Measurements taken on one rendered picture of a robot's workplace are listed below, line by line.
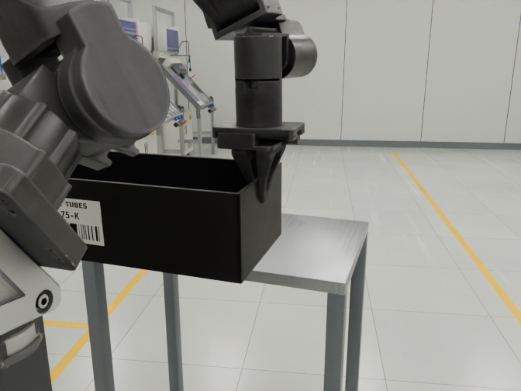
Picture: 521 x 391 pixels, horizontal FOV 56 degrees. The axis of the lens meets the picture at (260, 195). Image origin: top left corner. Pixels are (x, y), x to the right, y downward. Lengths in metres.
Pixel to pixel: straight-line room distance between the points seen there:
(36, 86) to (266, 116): 0.29
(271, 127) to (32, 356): 0.35
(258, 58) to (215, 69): 7.20
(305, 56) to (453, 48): 7.19
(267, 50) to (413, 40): 7.15
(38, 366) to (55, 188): 0.27
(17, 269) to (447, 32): 7.60
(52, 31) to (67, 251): 0.15
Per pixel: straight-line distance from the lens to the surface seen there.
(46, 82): 0.37
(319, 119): 7.63
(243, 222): 0.56
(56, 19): 0.38
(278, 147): 0.60
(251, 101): 0.58
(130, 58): 0.38
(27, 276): 0.34
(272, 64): 0.58
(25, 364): 0.54
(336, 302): 1.12
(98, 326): 1.45
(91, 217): 0.66
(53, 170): 0.33
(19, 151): 0.32
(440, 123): 7.84
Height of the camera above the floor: 1.27
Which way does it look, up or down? 15 degrees down
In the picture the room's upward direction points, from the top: straight up
